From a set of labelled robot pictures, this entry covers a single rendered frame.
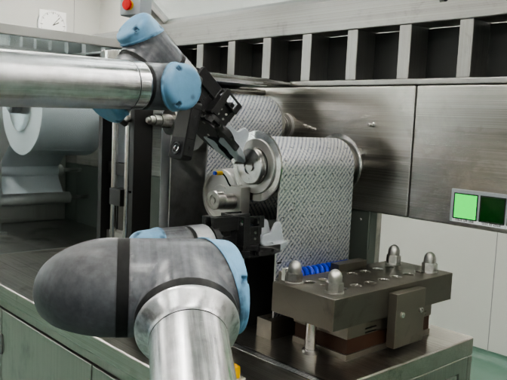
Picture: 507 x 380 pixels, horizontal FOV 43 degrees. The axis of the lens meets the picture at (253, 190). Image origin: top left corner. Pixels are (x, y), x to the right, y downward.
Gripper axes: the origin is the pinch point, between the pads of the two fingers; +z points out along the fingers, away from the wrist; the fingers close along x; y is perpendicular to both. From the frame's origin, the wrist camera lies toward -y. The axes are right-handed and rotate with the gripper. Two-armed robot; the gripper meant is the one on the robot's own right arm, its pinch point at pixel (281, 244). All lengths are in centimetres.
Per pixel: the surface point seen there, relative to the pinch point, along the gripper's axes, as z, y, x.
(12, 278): -27, -19, 73
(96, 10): 259, 139, 556
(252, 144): -3.0, 20.4, 7.1
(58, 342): -28, -28, 43
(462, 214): 29.8, 7.7, -23.4
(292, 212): 2.4, 6.7, -0.2
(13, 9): 169, 126, 556
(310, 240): 8.5, 0.1, -0.3
